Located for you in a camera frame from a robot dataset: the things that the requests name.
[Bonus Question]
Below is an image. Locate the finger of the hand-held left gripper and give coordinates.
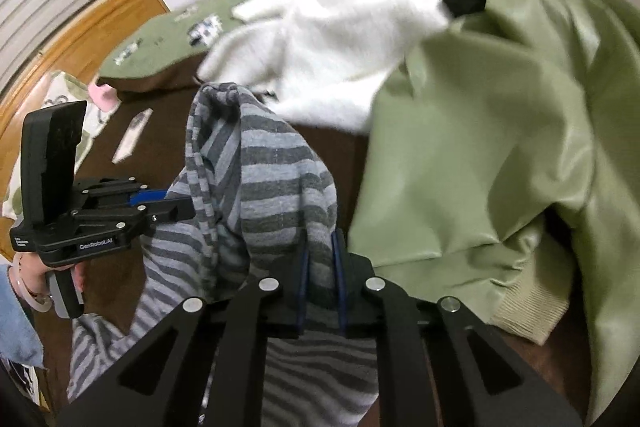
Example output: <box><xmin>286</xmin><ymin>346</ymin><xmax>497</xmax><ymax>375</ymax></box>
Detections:
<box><xmin>75</xmin><ymin>177</ymin><xmax>171</xmax><ymax>210</ymax></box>
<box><xmin>72</xmin><ymin>199</ymin><xmax>197</xmax><ymax>235</ymax></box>

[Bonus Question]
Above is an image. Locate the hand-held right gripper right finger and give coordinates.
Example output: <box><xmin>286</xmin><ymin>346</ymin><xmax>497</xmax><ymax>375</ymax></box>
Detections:
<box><xmin>330</xmin><ymin>229</ymin><xmax>583</xmax><ymax>427</ymax></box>

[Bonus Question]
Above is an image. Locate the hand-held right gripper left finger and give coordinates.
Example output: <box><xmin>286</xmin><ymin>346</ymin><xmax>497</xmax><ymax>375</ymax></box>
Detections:
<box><xmin>59</xmin><ymin>252</ymin><xmax>313</xmax><ymax>427</ymax></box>

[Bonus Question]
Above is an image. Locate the grey striped hoodie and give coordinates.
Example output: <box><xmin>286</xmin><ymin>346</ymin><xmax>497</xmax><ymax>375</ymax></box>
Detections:
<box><xmin>67</xmin><ymin>82</ymin><xmax>381</xmax><ymax>427</ymax></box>

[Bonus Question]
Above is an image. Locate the brown bed blanket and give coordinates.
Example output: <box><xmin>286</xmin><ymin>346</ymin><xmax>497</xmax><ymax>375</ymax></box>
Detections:
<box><xmin>45</xmin><ymin>72</ymin><xmax>601</xmax><ymax>413</ymax></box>

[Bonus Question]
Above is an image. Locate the white phone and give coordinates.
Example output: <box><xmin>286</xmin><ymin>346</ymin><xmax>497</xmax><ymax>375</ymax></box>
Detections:
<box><xmin>111</xmin><ymin>108</ymin><xmax>153</xmax><ymax>165</ymax></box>

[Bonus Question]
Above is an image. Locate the bear print pillow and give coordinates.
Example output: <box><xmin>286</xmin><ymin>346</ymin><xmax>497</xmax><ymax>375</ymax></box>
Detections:
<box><xmin>0</xmin><ymin>69</ymin><xmax>108</xmax><ymax>220</ymax></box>

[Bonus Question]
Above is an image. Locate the pink cloth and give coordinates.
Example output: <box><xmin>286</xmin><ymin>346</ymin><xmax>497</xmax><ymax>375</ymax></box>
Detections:
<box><xmin>87</xmin><ymin>82</ymin><xmax>121</xmax><ymax>112</ymax></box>

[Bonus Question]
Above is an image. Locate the wooden headboard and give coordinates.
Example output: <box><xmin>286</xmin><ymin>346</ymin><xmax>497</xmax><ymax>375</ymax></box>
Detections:
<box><xmin>0</xmin><ymin>0</ymin><xmax>171</xmax><ymax>142</ymax></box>

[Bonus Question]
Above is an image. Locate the green cow print blanket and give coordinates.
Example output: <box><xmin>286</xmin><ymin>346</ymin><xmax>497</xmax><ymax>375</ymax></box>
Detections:
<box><xmin>97</xmin><ymin>0</ymin><xmax>273</xmax><ymax>94</ymax></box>

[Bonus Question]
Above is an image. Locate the green jacket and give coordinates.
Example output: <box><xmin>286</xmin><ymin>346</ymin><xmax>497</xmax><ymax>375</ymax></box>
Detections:
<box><xmin>347</xmin><ymin>0</ymin><xmax>633</xmax><ymax>425</ymax></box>

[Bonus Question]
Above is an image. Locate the white fleece garment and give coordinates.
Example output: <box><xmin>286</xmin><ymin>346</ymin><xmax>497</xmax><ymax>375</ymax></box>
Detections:
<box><xmin>197</xmin><ymin>0</ymin><xmax>451</xmax><ymax>135</ymax></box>

